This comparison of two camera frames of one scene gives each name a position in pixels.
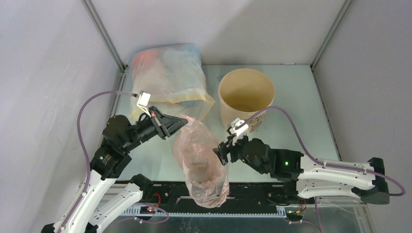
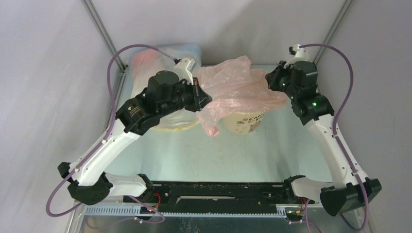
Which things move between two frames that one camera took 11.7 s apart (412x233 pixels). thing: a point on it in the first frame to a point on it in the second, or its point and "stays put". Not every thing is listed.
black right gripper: x=228 y=153 to x=274 y=80
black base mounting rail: x=253 y=199 stays put
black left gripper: x=165 y=124 to x=199 y=97
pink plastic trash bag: x=205 y=174 to x=235 y=88
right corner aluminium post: x=346 y=8 stays put
